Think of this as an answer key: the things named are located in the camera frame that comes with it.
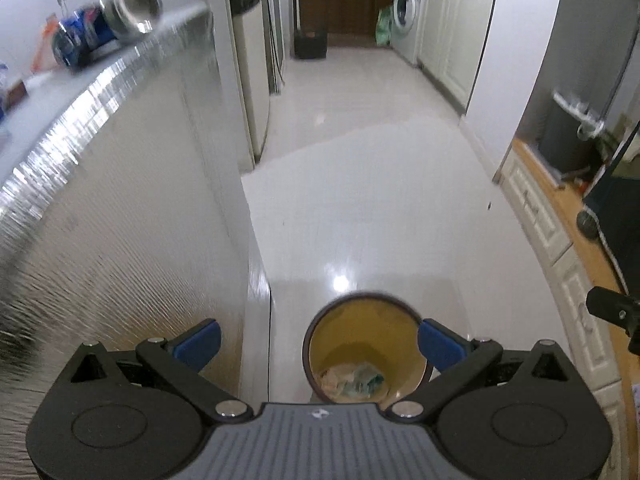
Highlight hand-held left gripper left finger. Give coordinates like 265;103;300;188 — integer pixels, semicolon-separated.
59;318;255;422

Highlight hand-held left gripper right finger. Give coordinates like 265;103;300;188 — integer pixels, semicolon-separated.
389;318;583;422

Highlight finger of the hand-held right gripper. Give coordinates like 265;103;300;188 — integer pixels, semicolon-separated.
586;286;640;353

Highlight yellow waste bin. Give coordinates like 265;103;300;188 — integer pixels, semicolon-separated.
302;291;431;403

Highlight pile of wrappers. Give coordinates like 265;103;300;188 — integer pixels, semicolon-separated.
320;364;387;402

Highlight blue white snack wrapper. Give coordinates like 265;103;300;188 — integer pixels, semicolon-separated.
0;62;28;123

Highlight orange white plastic wrapper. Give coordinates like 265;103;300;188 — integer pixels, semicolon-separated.
31;14;66;75

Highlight blue soda can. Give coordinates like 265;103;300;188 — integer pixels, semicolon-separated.
52;0;165;70

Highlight grey trash bin white liner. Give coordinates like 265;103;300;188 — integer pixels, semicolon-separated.
540;91;608;176

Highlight black printed cloth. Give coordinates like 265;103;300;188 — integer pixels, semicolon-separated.
582;120;640;296

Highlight white low drawer cabinet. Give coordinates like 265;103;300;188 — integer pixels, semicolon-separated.
500;137;640;480

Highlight foil-covered table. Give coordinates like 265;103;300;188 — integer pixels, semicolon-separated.
0;0;275;411

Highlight white refrigerator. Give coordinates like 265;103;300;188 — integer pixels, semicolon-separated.
222;0;275;171

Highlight white kitchen cabinets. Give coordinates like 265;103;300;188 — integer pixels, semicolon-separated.
417;0;498;111

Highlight black floor box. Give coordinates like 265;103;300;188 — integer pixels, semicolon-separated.
294;29;328;59

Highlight green plastic bag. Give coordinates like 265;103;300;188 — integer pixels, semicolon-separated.
376;5;396;46

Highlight frosted glass sliding door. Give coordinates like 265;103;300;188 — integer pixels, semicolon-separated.
260;0;297;95

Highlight white washing machine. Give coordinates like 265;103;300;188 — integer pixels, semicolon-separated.
391;0;428;63

